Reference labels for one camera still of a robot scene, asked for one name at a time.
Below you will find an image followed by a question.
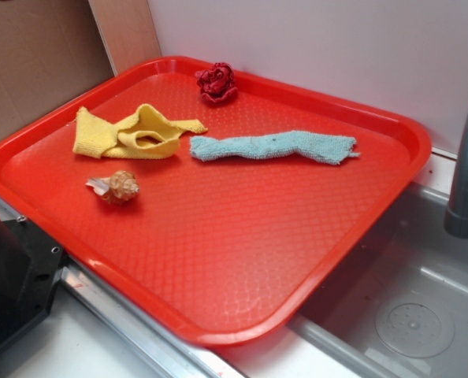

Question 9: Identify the light blue rolled cloth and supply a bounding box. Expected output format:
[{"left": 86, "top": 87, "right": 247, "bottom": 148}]
[{"left": 190, "top": 131, "right": 360, "bottom": 165}]

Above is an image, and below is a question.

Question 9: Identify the grey toy sink basin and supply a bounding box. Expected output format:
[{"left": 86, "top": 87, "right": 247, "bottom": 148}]
[{"left": 214, "top": 181, "right": 468, "bottom": 378}]

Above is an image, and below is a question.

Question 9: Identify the red plastic tray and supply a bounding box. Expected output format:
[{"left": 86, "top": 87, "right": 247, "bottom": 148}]
[{"left": 0, "top": 57, "right": 431, "bottom": 347}]

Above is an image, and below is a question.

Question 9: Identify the brown cardboard panel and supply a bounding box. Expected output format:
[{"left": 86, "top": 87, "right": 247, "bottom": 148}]
[{"left": 0, "top": 1, "right": 113, "bottom": 141}]

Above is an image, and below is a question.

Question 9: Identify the red fabric rose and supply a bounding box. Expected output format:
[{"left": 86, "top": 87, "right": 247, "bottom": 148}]
[{"left": 194, "top": 62, "right": 238, "bottom": 104}]

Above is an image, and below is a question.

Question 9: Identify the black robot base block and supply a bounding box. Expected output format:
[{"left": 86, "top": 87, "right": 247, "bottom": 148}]
[{"left": 0, "top": 219, "right": 65, "bottom": 353}]

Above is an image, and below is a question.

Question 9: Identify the yellow microfiber cloth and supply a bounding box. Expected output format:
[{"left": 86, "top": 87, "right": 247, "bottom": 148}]
[{"left": 73, "top": 104, "right": 208, "bottom": 160}]

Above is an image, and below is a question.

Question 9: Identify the light wooden board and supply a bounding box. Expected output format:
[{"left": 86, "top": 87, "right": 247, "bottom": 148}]
[{"left": 88, "top": 0, "right": 162, "bottom": 75}]

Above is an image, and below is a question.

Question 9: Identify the tan spiral seashell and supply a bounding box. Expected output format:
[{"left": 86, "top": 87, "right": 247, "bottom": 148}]
[{"left": 85, "top": 170, "right": 139, "bottom": 205}]

